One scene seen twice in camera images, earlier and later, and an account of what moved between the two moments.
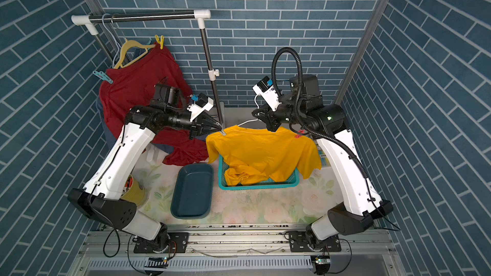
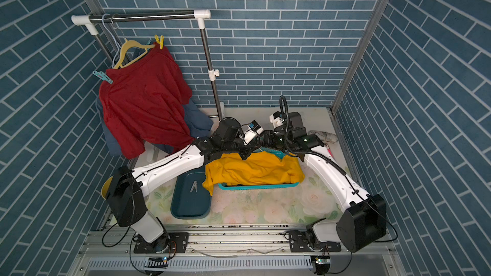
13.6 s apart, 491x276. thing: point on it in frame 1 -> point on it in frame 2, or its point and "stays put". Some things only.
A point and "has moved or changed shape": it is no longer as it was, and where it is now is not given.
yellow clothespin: x=160 y=41 stays put
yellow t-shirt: x=249 y=154 has moved or changed shape
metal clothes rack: x=90 y=21 stays put
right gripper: x=265 y=112 -> x=268 y=139
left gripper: x=195 y=124 -> x=249 y=149
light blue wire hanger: x=114 y=37 stays put
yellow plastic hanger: x=124 y=49 stays put
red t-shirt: x=133 y=83 stays put
